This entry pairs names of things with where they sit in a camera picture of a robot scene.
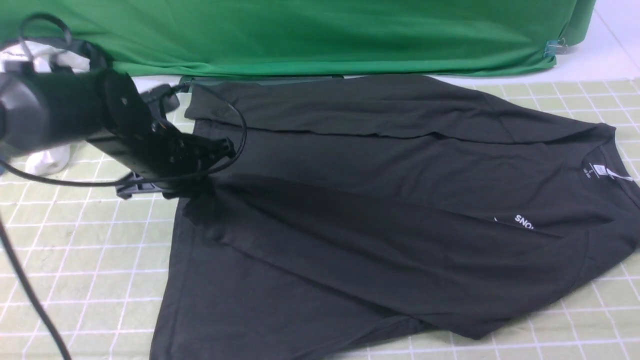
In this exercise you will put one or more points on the green checkered table mat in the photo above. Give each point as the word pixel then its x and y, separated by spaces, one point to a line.
pixel 99 265

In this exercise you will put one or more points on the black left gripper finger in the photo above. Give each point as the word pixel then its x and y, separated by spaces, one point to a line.
pixel 128 188
pixel 193 188

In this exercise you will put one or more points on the gray left robot arm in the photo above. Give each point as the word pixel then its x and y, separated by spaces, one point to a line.
pixel 40 111

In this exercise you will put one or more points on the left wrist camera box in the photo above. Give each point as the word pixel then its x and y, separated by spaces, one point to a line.
pixel 162 98

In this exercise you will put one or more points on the green backdrop cloth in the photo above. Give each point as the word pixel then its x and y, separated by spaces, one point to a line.
pixel 478 38

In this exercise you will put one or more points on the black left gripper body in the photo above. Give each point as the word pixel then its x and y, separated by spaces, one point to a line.
pixel 147 143

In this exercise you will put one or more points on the crumpled white shirt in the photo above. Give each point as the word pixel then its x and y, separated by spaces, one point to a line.
pixel 53 160

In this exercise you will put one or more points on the teal binder clip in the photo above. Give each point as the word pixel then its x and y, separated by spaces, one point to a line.
pixel 555 47

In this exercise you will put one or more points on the dark gray long-sleeve shirt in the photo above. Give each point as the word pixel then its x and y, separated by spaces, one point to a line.
pixel 372 208

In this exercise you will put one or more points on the dark garment behind white shirt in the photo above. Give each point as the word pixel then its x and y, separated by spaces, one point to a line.
pixel 90 57

